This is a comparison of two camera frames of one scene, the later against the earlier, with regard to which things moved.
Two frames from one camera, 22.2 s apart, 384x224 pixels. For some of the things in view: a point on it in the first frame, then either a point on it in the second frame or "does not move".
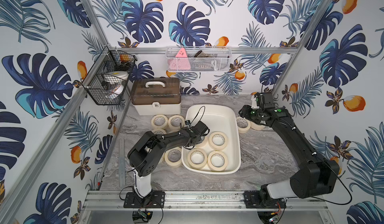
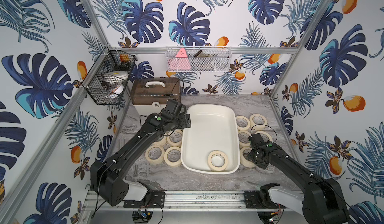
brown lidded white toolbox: [156, 96] does not move
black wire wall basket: [105, 83] does not move
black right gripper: [244, 111] to [261, 164]
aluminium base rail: [201, 201] does not move
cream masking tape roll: [173, 157] does not move
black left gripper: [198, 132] to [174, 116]
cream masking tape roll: [243, 124] does not move
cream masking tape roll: [197, 158] to [247, 163]
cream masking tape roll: [217, 160] does not move
